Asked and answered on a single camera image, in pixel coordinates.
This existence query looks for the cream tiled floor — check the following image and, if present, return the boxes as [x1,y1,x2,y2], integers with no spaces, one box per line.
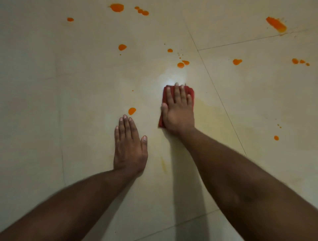
[0,0,318,241]

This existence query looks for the person's right hand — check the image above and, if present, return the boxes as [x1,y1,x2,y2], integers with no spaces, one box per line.
[161,82,195,136]

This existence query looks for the red cloth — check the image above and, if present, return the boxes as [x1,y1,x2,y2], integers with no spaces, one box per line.
[158,85,195,129]

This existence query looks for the orange liquid spill drops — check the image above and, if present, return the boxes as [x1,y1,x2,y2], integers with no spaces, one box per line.
[66,3,310,141]

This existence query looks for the person's right forearm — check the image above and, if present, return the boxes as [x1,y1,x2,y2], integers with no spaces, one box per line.
[179,126,318,241]

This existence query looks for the person's left hand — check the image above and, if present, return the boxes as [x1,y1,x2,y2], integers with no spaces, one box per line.
[113,114,148,175]

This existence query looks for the person's left forearm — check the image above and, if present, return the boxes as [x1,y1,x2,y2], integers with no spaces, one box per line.
[0,169,139,241]

